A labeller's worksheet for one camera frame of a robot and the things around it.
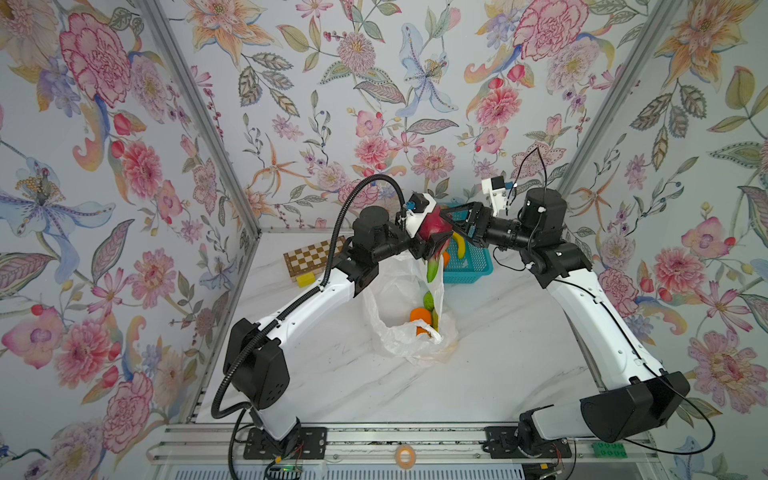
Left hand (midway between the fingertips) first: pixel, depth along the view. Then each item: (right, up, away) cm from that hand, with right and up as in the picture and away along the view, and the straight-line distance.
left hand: (444, 223), depth 68 cm
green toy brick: (+40, -54, +4) cm, 68 cm away
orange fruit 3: (+9, -8, +40) cm, 41 cm away
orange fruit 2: (-6, -23, -4) cm, 24 cm away
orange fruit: (-2, -26, +30) cm, 40 cm away
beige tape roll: (-7, -56, +4) cm, 57 cm away
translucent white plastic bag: (-7, -21, +32) cm, 40 cm away
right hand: (0, +1, -2) cm, 2 cm away
